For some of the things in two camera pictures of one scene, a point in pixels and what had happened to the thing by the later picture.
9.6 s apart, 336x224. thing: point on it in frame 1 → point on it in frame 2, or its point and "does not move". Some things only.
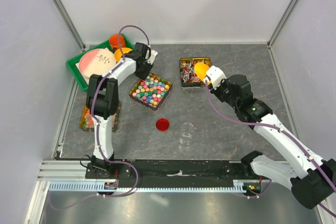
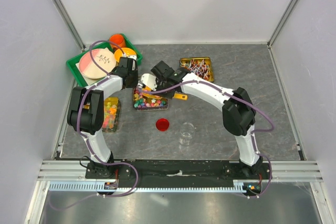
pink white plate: (96, 62) does not move
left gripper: (144, 76) → (134, 71)
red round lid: (162, 124) does not move
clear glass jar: (187, 130) does not move
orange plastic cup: (113, 40) does not move
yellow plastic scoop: (201, 68) → (179, 96)
